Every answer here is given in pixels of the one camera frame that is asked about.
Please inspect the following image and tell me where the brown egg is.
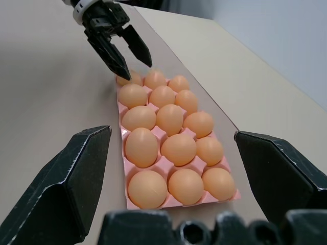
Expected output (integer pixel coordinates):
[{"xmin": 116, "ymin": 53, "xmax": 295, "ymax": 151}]
[
  {"xmin": 156, "ymin": 104, "xmax": 184, "ymax": 137},
  {"xmin": 168, "ymin": 75, "xmax": 191, "ymax": 93},
  {"xmin": 202, "ymin": 167, "xmax": 236, "ymax": 201},
  {"xmin": 125, "ymin": 127, "xmax": 159, "ymax": 168},
  {"xmin": 182, "ymin": 111, "xmax": 215, "ymax": 139},
  {"xmin": 116, "ymin": 69, "xmax": 143, "ymax": 87},
  {"xmin": 174, "ymin": 89, "xmax": 199, "ymax": 116},
  {"xmin": 118, "ymin": 84, "xmax": 149, "ymax": 108},
  {"xmin": 168, "ymin": 168, "xmax": 204, "ymax": 206},
  {"xmin": 144, "ymin": 70, "xmax": 168, "ymax": 89},
  {"xmin": 195, "ymin": 137, "xmax": 224, "ymax": 167},
  {"xmin": 149, "ymin": 85, "xmax": 176, "ymax": 109},
  {"xmin": 121, "ymin": 105, "xmax": 157, "ymax": 132},
  {"xmin": 128, "ymin": 170, "xmax": 169, "ymax": 209},
  {"xmin": 160, "ymin": 133, "xmax": 197, "ymax": 167}
]

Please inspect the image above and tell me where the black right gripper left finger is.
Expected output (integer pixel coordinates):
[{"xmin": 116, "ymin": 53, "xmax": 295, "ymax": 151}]
[{"xmin": 0, "ymin": 125, "xmax": 112, "ymax": 245}]

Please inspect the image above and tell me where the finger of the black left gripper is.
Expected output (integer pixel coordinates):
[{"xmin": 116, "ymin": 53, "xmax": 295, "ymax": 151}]
[
  {"xmin": 120, "ymin": 23, "xmax": 153, "ymax": 68},
  {"xmin": 87, "ymin": 34, "xmax": 133, "ymax": 82}
]

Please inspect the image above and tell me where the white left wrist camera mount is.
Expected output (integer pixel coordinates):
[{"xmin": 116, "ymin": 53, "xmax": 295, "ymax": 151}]
[{"xmin": 72, "ymin": 0, "xmax": 97, "ymax": 26}]

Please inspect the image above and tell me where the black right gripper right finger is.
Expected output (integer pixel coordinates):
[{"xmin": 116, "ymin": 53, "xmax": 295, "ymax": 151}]
[{"xmin": 234, "ymin": 130, "xmax": 327, "ymax": 222}]

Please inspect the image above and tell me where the pink plastic egg tray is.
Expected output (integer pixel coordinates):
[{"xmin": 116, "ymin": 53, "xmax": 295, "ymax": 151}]
[{"xmin": 116, "ymin": 76, "xmax": 242, "ymax": 211}]

